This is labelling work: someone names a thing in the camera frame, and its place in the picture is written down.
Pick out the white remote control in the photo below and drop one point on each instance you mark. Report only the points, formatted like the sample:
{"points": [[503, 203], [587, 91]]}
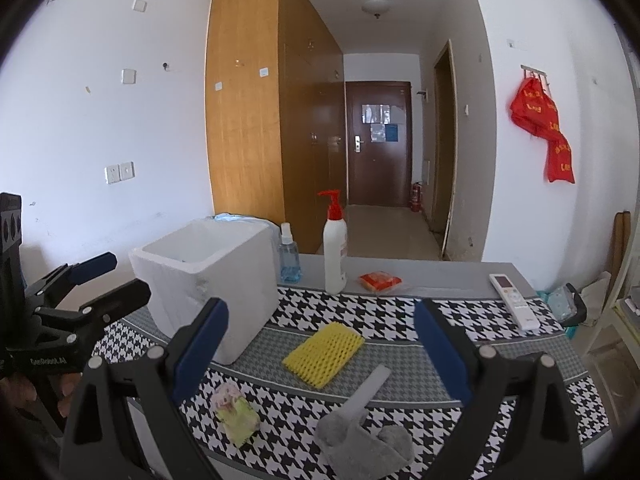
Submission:
{"points": [[515, 302]]}

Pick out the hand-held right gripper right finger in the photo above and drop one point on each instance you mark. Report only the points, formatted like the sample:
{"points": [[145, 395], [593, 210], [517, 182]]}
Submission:
{"points": [[442, 350]]}

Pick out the dark plastic basket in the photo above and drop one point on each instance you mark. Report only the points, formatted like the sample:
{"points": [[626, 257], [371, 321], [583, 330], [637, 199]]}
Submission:
{"points": [[577, 305]]}

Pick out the wooden boards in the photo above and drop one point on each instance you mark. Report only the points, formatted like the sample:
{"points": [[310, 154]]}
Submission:
{"points": [[620, 250]]}

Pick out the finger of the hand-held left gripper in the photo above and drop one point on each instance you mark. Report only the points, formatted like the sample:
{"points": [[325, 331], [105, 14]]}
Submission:
{"points": [[122, 300], [92, 267]]}

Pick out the ceiling lamp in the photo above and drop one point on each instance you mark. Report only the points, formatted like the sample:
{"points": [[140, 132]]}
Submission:
{"points": [[376, 7]]}

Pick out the white double wall socket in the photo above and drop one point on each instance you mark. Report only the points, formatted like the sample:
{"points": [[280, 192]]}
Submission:
{"points": [[120, 172]]}

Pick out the brown side door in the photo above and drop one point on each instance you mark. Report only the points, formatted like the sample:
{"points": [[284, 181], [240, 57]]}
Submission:
{"points": [[444, 160]]}

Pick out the white metal bed frame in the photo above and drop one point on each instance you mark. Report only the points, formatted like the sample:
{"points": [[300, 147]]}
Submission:
{"points": [[631, 170]]}

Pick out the person's left hand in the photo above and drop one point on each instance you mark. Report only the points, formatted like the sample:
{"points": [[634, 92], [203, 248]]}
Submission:
{"points": [[67, 395]]}

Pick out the metal wall hook rack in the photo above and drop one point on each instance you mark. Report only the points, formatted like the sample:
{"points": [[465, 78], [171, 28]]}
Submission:
{"points": [[535, 71]]}

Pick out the red hanging cloth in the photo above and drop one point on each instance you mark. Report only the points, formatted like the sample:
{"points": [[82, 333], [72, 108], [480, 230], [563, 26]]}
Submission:
{"points": [[537, 110]]}

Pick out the red fire extinguisher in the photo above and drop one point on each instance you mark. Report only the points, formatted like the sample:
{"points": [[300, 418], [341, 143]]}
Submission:
{"points": [[416, 197]]}

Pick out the blue paper notice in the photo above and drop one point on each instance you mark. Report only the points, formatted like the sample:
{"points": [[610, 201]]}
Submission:
{"points": [[392, 133]]}

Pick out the houndstooth tablecloth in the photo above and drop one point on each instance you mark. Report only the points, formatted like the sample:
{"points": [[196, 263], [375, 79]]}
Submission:
{"points": [[400, 320]]}

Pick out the wooden wardrobe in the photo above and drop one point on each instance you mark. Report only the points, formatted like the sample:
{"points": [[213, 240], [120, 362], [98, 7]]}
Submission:
{"points": [[245, 110]]}

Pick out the yellow foam net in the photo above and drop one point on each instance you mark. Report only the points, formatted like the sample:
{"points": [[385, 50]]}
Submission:
{"points": [[325, 355]]}

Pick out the white wall switch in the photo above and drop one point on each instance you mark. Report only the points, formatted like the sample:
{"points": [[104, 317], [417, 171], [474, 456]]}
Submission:
{"points": [[139, 5], [129, 76]]}

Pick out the dark brown entrance door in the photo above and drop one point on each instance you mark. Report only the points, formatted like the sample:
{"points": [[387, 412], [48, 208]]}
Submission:
{"points": [[375, 175]]}

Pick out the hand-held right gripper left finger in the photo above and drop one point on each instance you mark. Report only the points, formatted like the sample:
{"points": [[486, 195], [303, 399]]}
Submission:
{"points": [[200, 355]]}

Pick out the grey paper notice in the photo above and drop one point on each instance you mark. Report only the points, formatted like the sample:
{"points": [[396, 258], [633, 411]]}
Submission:
{"points": [[375, 113]]}

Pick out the orange snack packet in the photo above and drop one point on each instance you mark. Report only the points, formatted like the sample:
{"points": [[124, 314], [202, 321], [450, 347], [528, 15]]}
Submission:
{"points": [[381, 281]]}

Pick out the grey fuzzy cloth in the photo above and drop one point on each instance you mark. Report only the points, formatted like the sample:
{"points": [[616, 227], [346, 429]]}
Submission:
{"points": [[365, 440]]}

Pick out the white foam box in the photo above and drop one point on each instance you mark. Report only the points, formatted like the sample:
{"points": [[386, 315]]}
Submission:
{"points": [[240, 280]]}

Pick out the blue spray bottle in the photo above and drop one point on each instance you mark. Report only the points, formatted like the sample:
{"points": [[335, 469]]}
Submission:
{"points": [[290, 265]]}

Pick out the white plastic bag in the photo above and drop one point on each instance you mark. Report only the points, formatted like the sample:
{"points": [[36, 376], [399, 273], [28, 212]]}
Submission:
{"points": [[597, 300]]}

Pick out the white pump bottle red cap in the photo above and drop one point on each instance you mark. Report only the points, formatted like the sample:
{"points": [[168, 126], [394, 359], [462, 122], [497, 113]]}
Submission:
{"points": [[335, 255]]}

